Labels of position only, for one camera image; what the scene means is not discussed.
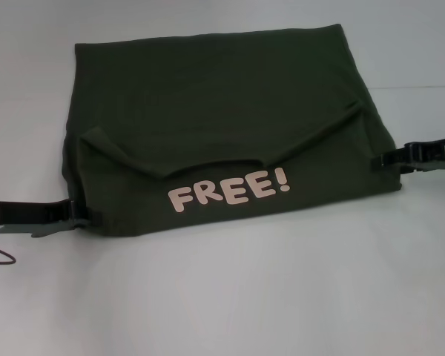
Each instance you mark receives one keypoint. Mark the dark green shirt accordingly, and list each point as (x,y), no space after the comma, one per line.
(215,111)

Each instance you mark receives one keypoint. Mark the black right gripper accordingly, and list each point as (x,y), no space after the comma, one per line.
(435,157)

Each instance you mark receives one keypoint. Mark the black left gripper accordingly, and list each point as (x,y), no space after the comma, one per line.
(33,213)

